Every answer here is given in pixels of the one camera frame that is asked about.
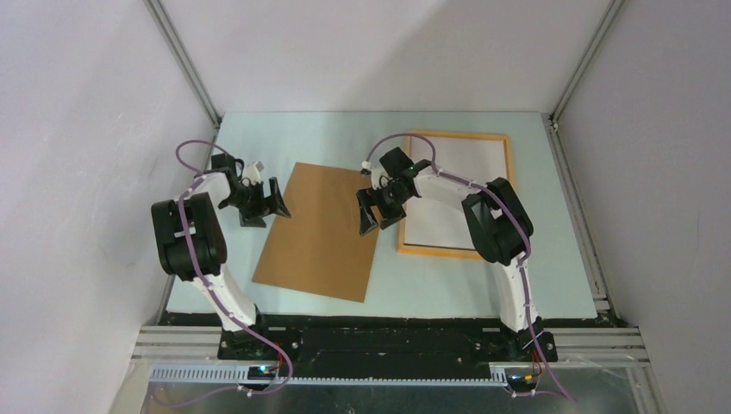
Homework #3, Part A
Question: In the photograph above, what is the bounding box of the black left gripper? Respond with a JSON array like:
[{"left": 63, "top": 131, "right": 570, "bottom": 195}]
[{"left": 221, "top": 178, "right": 290, "bottom": 228}]

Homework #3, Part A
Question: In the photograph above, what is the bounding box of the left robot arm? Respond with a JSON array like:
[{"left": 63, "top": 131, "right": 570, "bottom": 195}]
[{"left": 151, "top": 154, "right": 291, "bottom": 360}]

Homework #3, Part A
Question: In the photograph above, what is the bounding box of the brown cardboard backing board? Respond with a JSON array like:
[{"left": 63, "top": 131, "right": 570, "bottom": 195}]
[{"left": 253, "top": 162, "right": 378, "bottom": 303}]

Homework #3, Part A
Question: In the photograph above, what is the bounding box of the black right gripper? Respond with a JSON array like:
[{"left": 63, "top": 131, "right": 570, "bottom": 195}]
[{"left": 356, "top": 184, "right": 412, "bottom": 236}]

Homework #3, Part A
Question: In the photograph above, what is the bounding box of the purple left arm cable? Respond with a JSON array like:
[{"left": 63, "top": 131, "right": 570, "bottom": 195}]
[{"left": 174, "top": 140, "right": 295, "bottom": 398}]

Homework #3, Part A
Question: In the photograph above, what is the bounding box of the right aluminium corner post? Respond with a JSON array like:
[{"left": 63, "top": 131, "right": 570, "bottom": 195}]
[{"left": 550, "top": 0, "right": 628, "bottom": 124}]

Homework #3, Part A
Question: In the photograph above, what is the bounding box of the printed photo with white border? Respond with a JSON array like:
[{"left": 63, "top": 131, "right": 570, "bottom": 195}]
[{"left": 405, "top": 137, "right": 489, "bottom": 214}]

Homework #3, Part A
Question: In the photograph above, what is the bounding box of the aluminium corner post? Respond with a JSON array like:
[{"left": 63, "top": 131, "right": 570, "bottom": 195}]
[
  {"left": 550, "top": 0, "right": 628, "bottom": 124},
  {"left": 142, "top": 0, "right": 222, "bottom": 129}
]

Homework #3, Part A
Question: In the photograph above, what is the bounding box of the wooden picture frame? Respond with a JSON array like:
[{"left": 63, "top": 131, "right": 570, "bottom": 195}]
[{"left": 397, "top": 129, "right": 516, "bottom": 260}]

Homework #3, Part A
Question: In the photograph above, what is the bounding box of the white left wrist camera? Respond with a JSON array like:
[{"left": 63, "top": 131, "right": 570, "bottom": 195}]
[{"left": 240, "top": 161, "right": 264, "bottom": 186}]

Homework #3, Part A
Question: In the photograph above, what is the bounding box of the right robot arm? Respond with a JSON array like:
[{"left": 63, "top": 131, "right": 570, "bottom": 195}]
[{"left": 356, "top": 147, "right": 545, "bottom": 361}]

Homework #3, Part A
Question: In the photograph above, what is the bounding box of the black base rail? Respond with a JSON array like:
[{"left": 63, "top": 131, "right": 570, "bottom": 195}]
[{"left": 217, "top": 314, "right": 558, "bottom": 380}]

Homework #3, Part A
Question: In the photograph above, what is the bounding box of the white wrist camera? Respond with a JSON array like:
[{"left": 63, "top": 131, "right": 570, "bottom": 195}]
[
  {"left": 240, "top": 161, "right": 264, "bottom": 186},
  {"left": 360, "top": 160, "right": 390, "bottom": 190}
]

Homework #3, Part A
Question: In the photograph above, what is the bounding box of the left aluminium corner post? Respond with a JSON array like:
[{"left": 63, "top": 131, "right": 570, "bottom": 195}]
[{"left": 142, "top": 0, "right": 222, "bottom": 129}]

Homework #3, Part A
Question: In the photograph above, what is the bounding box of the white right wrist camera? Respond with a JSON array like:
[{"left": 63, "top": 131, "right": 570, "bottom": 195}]
[{"left": 360, "top": 160, "right": 390, "bottom": 190}]

